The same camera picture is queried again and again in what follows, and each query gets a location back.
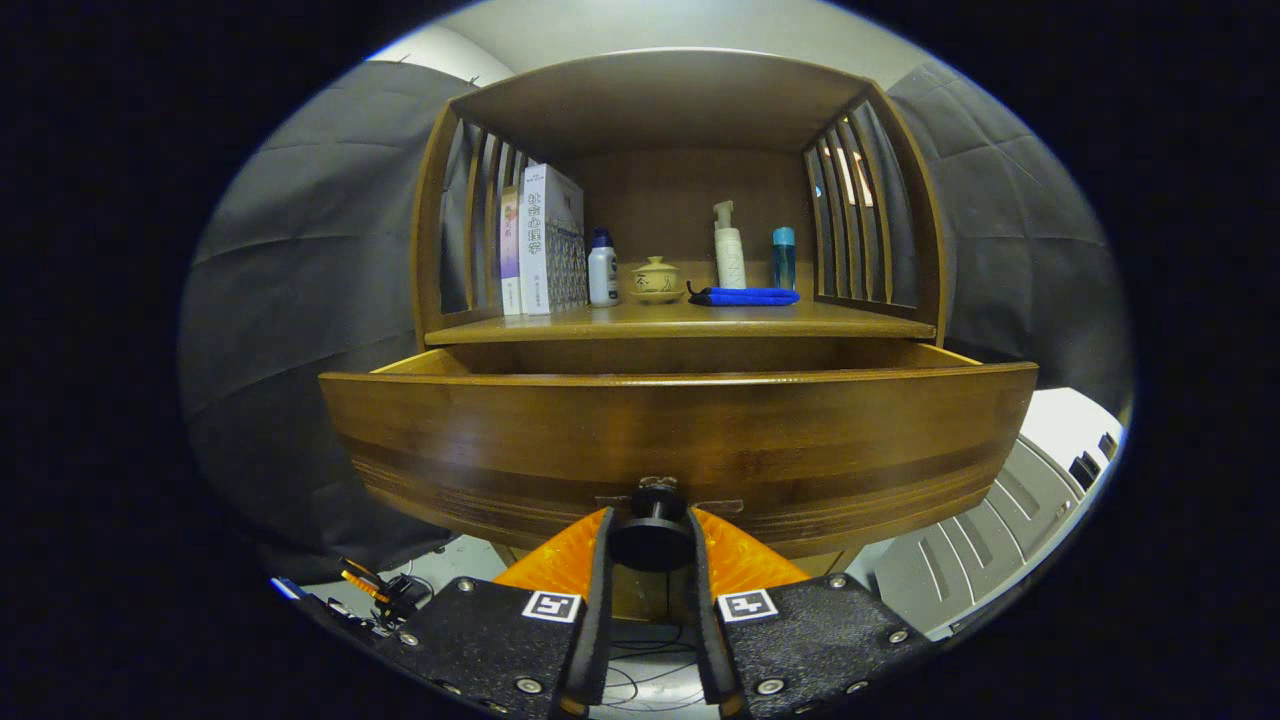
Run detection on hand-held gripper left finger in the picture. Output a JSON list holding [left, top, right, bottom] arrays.
[[400, 507, 616, 719]]

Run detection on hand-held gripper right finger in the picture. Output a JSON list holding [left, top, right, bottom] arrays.
[[685, 507, 936, 719]]

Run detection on brown wooden drawer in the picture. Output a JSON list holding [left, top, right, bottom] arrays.
[[318, 340, 1039, 573]]

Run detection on wooden countertop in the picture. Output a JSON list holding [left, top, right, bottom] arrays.
[[425, 295, 938, 346]]

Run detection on brown wooden cabinet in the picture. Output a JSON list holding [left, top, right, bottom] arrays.
[[410, 48, 949, 626]]

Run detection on orange black device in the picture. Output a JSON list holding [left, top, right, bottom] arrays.
[[340, 558, 436, 633]]

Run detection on white plastic box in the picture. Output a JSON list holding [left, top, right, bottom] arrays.
[[870, 388, 1126, 641]]

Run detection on blue folded cloth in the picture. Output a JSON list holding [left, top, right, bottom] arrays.
[[686, 282, 801, 307]]

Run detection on yellow lidded teacup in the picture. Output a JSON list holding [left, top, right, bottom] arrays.
[[628, 255, 687, 305]]

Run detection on white bottle blue cap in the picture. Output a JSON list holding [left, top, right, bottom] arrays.
[[587, 228, 620, 307]]

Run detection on white pump bottle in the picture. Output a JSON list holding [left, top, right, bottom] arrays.
[[712, 200, 748, 291]]

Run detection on white patterned book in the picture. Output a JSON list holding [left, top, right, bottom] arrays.
[[518, 163, 588, 316]]

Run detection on purple white book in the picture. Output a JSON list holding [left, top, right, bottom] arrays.
[[499, 185, 523, 316]]

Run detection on black floor cables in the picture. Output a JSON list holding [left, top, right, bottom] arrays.
[[600, 620, 721, 716]]

